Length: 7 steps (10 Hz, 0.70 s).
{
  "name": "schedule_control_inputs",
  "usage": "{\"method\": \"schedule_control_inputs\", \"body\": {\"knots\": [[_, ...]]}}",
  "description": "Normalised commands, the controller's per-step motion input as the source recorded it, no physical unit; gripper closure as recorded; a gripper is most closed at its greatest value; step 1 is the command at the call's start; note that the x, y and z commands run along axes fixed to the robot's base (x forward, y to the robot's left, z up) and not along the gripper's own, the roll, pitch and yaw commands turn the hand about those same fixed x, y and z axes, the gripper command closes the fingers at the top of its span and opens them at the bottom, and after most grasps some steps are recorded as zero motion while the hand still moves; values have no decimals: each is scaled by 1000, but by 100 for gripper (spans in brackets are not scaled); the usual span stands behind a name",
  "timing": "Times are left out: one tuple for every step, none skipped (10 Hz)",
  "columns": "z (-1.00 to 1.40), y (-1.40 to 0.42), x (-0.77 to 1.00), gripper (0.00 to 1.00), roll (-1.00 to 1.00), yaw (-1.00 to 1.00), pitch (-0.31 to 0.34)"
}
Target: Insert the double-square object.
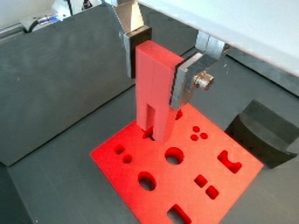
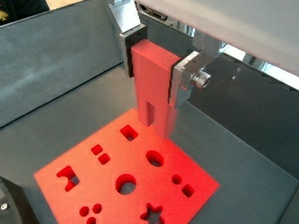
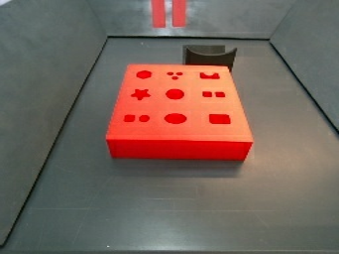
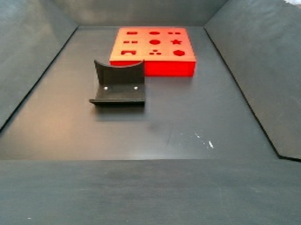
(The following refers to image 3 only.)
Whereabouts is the red shape-sorter block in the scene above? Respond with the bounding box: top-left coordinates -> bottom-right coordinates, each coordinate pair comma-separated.
105,64 -> 253,161

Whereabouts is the black curved holder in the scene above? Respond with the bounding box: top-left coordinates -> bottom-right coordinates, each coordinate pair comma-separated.
182,45 -> 237,69

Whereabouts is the red double-square peg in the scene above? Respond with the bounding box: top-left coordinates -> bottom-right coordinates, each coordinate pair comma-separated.
149,0 -> 188,28

